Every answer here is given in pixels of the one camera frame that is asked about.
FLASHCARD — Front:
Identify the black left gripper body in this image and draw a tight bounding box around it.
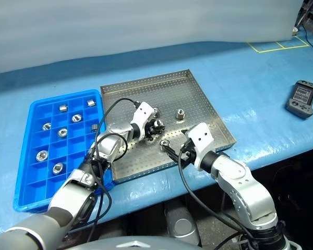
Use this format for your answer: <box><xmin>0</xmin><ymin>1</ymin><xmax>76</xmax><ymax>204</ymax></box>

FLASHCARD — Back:
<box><xmin>143</xmin><ymin>118</ymin><xmax>157</xmax><ymax>135</ymax></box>

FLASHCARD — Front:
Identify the perforated steel tray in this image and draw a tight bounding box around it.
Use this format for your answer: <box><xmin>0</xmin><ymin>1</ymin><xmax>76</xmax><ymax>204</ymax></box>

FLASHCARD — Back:
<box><xmin>100</xmin><ymin>69</ymin><xmax>237</xmax><ymax>184</ymax></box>

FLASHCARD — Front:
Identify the blue plastic compartment tray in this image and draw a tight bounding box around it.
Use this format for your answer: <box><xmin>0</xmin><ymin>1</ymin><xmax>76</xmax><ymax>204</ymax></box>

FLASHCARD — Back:
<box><xmin>13</xmin><ymin>89</ymin><xmax>114</xmax><ymax>213</ymax></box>

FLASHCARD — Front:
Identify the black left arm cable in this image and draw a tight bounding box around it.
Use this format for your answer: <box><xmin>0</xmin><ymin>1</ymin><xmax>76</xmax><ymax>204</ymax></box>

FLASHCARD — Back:
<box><xmin>87</xmin><ymin>97</ymin><xmax>140</xmax><ymax>244</ymax></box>

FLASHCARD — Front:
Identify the gray robot torso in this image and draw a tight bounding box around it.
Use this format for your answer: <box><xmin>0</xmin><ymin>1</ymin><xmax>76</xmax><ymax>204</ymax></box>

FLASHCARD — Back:
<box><xmin>75</xmin><ymin>235</ymin><xmax>199</xmax><ymax>250</ymax></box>

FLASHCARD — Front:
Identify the gray handheld controller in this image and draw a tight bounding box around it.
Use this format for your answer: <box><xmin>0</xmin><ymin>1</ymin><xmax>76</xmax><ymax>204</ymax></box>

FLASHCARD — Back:
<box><xmin>285</xmin><ymin>80</ymin><xmax>313</xmax><ymax>119</ymax></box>

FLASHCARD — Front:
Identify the thin dark blue cable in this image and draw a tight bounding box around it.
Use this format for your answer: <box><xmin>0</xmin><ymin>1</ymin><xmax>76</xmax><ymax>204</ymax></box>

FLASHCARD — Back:
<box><xmin>301</xmin><ymin>24</ymin><xmax>313</xmax><ymax>49</ymax></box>

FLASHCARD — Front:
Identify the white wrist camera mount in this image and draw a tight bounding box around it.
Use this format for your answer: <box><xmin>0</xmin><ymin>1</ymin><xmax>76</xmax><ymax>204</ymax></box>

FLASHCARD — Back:
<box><xmin>132</xmin><ymin>102</ymin><xmax>156</xmax><ymax>125</ymax></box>
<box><xmin>187</xmin><ymin>122</ymin><xmax>215</xmax><ymax>171</ymax></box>

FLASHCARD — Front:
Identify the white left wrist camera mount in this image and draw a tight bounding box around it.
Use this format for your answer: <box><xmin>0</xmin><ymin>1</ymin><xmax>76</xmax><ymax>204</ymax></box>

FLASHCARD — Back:
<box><xmin>132</xmin><ymin>102</ymin><xmax>156</xmax><ymax>125</ymax></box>

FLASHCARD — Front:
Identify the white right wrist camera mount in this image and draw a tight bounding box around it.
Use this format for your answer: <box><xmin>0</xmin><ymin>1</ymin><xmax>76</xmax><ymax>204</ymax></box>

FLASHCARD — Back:
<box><xmin>187</xmin><ymin>122</ymin><xmax>215</xmax><ymax>171</ymax></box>

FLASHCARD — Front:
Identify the gray rounded shape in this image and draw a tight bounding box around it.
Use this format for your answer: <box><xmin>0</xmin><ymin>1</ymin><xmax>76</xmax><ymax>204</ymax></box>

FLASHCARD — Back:
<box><xmin>164</xmin><ymin>199</ymin><xmax>201</xmax><ymax>247</ymax></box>

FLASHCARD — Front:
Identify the blue plastic table cover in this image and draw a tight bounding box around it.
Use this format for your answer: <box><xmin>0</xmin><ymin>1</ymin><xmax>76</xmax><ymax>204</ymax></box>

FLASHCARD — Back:
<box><xmin>0</xmin><ymin>36</ymin><xmax>313</xmax><ymax>240</ymax></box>

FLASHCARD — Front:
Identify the white backdrop sheet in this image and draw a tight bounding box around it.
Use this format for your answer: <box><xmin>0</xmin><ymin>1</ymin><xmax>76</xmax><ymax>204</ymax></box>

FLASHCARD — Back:
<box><xmin>0</xmin><ymin>0</ymin><xmax>313</xmax><ymax>76</ymax></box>

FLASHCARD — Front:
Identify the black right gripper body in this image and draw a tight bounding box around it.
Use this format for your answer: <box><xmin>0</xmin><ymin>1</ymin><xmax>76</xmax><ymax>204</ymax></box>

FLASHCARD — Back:
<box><xmin>179</xmin><ymin>139</ymin><xmax>198</xmax><ymax>166</ymax></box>

